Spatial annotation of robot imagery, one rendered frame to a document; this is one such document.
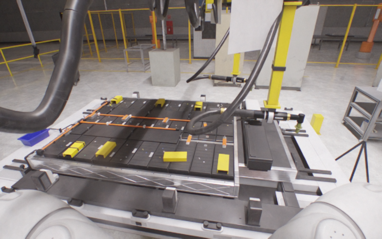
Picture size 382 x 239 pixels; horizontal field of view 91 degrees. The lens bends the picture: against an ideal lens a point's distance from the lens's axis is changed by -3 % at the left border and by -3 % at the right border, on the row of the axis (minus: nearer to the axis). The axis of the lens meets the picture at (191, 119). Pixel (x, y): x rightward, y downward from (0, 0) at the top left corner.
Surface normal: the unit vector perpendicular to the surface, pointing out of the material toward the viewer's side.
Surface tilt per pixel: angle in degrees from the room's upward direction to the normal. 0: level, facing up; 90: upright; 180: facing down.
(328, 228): 27
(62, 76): 70
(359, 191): 14
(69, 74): 91
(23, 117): 57
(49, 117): 86
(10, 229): 32
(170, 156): 0
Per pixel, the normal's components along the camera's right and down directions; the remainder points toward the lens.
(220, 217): -0.02, -0.88
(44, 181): 0.98, 0.07
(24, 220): 0.03, -0.71
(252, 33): 0.66, 0.34
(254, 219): -0.18, 0.47
